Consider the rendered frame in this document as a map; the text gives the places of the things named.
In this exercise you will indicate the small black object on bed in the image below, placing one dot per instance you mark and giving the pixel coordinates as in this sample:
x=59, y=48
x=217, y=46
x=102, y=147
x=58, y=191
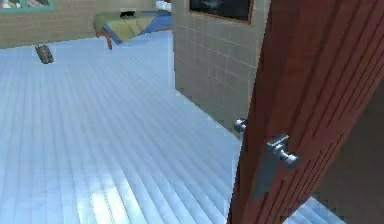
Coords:
x=127, y=14

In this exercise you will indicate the small dark striped object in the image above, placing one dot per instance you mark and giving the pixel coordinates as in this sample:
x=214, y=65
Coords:
x=44, y=54

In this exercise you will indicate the green framed wall picture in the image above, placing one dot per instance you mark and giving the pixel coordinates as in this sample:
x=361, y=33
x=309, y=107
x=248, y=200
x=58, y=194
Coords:
x=25, y=4

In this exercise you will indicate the bed with yellow-blue blanket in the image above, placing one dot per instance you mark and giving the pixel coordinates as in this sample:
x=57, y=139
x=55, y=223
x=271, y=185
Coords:
x=133, y=25

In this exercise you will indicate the red-brown wooden room door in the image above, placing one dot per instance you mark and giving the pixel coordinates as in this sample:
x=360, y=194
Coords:
x=316, y=83

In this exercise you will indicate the dark framed wall picture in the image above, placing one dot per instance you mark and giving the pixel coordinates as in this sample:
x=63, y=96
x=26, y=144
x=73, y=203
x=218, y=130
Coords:
x=221, y=8

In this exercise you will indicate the white pillow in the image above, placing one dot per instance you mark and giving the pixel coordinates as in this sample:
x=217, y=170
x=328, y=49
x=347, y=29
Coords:
x=164, y=5

